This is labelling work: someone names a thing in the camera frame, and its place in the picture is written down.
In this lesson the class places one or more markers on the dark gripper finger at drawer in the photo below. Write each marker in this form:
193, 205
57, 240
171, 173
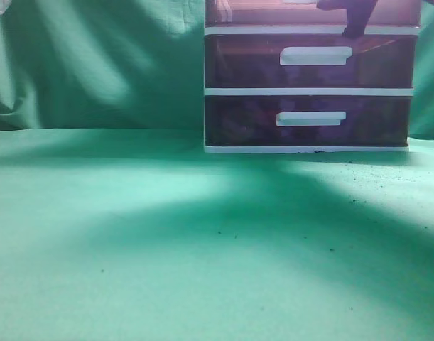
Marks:
358, 14

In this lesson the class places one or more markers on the middle brown translucent drawer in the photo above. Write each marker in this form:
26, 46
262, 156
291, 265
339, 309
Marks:
308, 61

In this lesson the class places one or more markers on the brown translucent drawer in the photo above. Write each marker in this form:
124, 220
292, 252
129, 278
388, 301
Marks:
308, 61
386, 13
307, 121

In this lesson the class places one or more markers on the top brown translucent drawer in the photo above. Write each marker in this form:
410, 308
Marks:
386, 13

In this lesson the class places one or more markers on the bottom brown translucent drawer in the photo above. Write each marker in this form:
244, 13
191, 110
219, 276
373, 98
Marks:
307, 121

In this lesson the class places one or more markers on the green table cloth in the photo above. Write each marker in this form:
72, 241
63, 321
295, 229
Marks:
116, 225

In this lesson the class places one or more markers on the white drawer cabinet frame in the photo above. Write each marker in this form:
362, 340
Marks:
304, 29

